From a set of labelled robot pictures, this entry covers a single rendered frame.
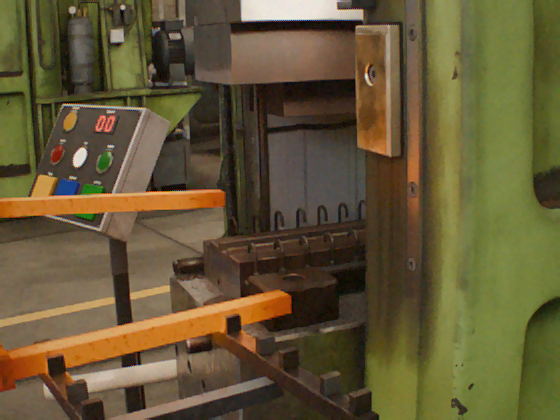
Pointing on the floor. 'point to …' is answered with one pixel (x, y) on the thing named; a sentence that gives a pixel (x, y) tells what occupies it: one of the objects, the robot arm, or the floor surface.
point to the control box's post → (124, 313)
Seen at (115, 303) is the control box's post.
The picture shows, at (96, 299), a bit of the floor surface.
